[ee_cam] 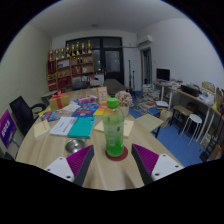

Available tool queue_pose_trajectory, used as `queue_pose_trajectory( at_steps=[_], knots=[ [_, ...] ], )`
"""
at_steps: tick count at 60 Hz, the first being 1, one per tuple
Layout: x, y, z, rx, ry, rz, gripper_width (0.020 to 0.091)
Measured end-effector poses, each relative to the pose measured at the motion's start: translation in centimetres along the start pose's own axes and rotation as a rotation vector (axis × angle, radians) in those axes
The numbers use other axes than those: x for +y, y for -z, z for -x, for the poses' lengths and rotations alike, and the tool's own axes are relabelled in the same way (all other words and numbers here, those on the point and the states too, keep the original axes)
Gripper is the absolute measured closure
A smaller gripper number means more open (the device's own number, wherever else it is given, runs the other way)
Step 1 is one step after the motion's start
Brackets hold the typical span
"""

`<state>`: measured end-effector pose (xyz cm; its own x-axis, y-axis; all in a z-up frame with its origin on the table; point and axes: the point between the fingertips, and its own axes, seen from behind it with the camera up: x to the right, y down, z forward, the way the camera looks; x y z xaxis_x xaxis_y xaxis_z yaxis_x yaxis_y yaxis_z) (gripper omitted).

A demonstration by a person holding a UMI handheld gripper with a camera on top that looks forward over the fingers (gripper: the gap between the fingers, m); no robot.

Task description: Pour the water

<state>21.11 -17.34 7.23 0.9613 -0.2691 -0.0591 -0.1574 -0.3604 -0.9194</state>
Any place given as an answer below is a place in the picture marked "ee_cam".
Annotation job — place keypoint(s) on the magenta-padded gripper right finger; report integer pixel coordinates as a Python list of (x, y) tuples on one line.
[(165, 165)]

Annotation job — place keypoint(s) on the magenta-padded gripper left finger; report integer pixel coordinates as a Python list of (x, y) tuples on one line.
[(58, 166)]

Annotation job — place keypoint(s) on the green drink bottle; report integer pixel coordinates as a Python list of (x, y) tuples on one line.
[(113, 130)]

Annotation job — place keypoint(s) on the small steel cup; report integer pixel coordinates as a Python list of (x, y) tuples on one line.
[(75, 146)]

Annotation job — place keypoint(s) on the cream booklet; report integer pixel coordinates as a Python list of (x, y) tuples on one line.
[(42, 129)]

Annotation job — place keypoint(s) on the white booklet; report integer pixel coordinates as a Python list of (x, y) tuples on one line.
[(62, 126)]

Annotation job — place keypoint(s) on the flat round red coaster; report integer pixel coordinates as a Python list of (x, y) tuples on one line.
[(125, 156)]

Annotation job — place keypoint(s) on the teal book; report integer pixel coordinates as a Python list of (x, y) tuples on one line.
[(81, 127)]

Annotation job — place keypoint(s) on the wooden chair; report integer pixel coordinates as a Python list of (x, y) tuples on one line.
[(150, 121)]

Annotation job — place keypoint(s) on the white round stool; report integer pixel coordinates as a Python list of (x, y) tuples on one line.
[(195, 118)]

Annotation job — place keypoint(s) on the brown wooden stool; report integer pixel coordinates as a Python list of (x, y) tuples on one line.
[(181, 110)]

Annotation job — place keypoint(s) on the white paper sheet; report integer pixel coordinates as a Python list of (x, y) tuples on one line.
[(70, 107)]

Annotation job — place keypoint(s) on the purple sign board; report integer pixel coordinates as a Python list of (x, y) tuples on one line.
[(6, 128)]

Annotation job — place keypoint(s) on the black office chair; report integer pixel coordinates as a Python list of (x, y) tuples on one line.
[(21, 113)]

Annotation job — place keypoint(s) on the yellow gift box red ribbon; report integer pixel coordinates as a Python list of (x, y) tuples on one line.
[(59, 101)]

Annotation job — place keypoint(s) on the orange book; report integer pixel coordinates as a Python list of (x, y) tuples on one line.
[(99, 110)]

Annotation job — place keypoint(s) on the stack of books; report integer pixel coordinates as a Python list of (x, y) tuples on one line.
[(150, 96)]

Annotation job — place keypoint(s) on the pink tissue box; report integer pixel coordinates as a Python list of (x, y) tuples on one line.
[(87, 100)]

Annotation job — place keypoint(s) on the long white desk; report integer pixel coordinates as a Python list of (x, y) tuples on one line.
[(191, 95)]

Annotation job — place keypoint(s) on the pink flowers in white pot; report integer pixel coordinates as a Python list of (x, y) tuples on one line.
[(124, 98)]

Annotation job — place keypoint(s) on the tan standing card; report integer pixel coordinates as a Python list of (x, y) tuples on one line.
[(102, 95)]

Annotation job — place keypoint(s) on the black computer monitor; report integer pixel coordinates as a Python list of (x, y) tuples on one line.
[(163, 74)]

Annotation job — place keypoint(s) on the grey office chair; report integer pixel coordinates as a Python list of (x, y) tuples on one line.
[(114, 86)]

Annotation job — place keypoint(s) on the black tripod stand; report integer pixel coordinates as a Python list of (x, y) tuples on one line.
[(130, 75)]

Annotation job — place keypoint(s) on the wooden shelf unit with trophies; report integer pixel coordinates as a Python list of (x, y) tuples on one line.
[(68, 70)]

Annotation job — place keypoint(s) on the white air conditioner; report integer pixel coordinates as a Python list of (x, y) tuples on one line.
[(145, 40)]

